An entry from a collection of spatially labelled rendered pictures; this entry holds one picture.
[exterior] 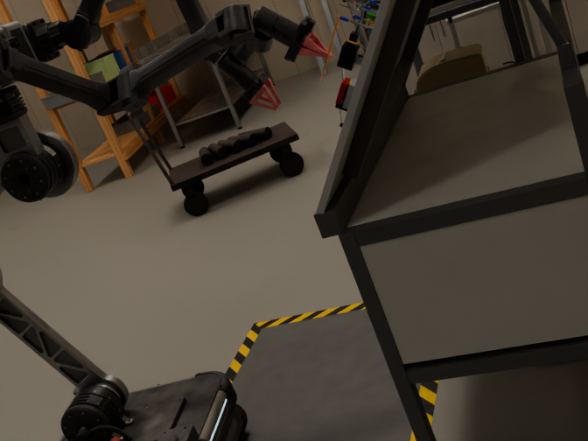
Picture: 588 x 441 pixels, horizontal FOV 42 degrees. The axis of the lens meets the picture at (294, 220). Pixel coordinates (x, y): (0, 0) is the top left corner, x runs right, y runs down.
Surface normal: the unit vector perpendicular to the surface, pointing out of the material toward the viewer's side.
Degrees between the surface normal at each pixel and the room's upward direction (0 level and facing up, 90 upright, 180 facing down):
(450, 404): 0
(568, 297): 90
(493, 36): 90
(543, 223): 90
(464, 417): 0
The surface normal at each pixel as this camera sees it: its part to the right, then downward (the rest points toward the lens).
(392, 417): -0.35, -0.88
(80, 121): -0.15, 0.39
